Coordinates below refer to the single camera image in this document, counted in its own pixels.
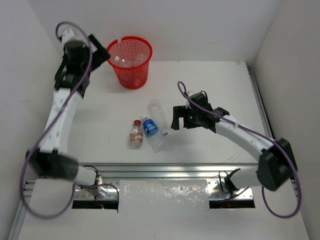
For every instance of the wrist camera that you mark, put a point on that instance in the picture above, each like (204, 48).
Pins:
(67, 35)
(191, 94)

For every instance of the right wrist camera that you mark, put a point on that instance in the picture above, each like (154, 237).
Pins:
(191, 94)

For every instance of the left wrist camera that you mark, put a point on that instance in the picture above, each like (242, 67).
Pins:
(67, 35)

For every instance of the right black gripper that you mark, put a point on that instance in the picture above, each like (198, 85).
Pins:
(181, 111)

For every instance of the blue-label plastic bottle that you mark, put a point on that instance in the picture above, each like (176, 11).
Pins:
(132, 81)

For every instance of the aluminium frame rail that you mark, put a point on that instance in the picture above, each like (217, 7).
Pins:
(165, 170)

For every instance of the blue-label bottle white cap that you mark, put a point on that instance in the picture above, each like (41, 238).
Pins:
(153, 134)

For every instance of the clear crushed bottle blue cap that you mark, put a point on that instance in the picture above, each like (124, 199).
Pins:
(140, 59)

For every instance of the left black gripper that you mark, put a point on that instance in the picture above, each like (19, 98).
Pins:
(96, 49)

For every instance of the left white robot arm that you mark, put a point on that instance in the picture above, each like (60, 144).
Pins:
(50, 158)

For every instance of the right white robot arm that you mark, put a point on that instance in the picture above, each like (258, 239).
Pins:
(275, 163)

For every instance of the large clear plastic bottle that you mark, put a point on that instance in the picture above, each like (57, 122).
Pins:
(122, 62)

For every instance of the clear bottle blue-white cap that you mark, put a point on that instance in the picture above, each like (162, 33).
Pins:
(158, 116)

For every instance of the red-capped labelled plastic bottle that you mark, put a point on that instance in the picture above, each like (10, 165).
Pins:
(136, 135)

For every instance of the red mesh plastic bin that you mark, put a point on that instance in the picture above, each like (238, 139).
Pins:
(129, 47)

